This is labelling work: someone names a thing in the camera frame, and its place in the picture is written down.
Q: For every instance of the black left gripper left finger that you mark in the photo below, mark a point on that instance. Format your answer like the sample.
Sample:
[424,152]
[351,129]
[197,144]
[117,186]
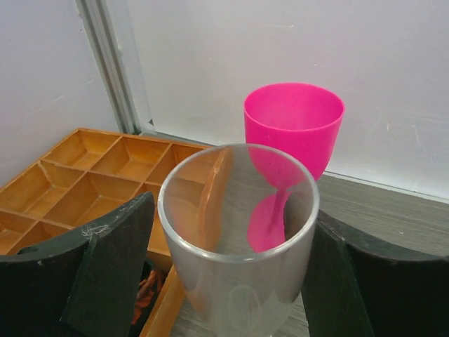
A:
[82,283]

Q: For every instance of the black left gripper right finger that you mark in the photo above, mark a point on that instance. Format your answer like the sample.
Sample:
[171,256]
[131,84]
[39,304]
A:
[360,285]

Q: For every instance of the wooden compartment tray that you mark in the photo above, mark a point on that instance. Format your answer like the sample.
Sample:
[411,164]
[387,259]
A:
[89,174]

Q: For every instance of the pink plastic wine glass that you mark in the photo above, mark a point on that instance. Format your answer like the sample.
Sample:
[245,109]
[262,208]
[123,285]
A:
[302,120]

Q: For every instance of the clear champagne glass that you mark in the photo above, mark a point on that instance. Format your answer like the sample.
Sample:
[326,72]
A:
[239,222]

